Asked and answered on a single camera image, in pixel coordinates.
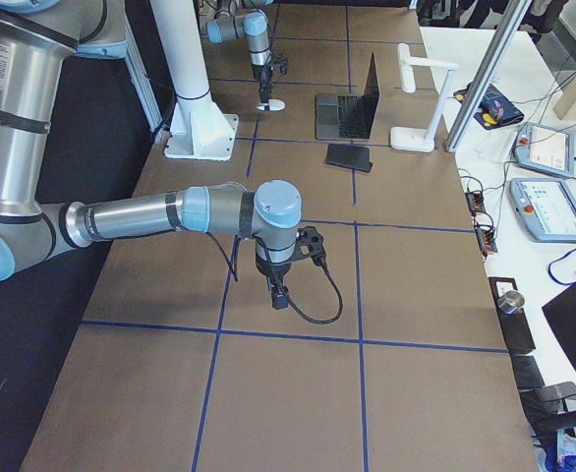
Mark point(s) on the space pattern pencil case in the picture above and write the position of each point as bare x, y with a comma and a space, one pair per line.
496, 110

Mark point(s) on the far teach pendant tablet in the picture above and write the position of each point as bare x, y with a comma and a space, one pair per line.
545, 149

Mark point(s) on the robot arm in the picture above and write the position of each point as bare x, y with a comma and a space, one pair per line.
246, 19
57, 197

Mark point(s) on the white desk lamp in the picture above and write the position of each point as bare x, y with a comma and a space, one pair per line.
413, 138

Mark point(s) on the aluminium frame post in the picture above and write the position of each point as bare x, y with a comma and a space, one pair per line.
513, 13

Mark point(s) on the teach pendant tablet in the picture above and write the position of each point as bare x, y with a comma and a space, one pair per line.
546, 208
545, 149

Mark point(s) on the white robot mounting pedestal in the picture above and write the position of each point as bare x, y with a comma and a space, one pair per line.
199, 129

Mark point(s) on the near teach pendant tablet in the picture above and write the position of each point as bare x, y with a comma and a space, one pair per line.
546, 208

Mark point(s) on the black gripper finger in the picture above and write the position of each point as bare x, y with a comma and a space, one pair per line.
265, 95

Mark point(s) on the small relay board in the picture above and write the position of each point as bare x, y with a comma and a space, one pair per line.
475, 202
485, 234

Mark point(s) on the grey laptop computer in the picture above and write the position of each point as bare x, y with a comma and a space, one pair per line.
348, 116

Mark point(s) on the black mouse pad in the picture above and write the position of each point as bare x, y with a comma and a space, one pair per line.
349, 157

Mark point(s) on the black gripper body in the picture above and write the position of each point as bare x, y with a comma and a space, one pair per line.
264, 75
272, 270

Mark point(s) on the metal cylinder weight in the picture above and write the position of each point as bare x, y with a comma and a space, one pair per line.
510, 302

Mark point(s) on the white wireless mouse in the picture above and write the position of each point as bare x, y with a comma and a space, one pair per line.
272, 105

